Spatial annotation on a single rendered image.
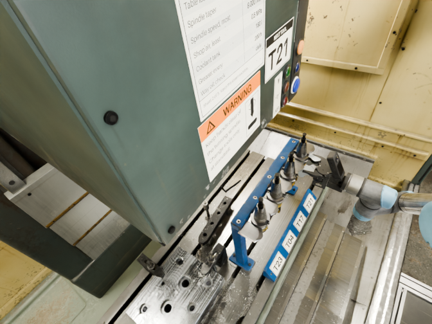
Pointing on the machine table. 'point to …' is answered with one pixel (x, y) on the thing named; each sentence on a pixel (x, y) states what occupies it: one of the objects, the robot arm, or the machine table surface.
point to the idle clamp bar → (215, 221)
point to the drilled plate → (200, 294)
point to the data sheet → (221, 46)
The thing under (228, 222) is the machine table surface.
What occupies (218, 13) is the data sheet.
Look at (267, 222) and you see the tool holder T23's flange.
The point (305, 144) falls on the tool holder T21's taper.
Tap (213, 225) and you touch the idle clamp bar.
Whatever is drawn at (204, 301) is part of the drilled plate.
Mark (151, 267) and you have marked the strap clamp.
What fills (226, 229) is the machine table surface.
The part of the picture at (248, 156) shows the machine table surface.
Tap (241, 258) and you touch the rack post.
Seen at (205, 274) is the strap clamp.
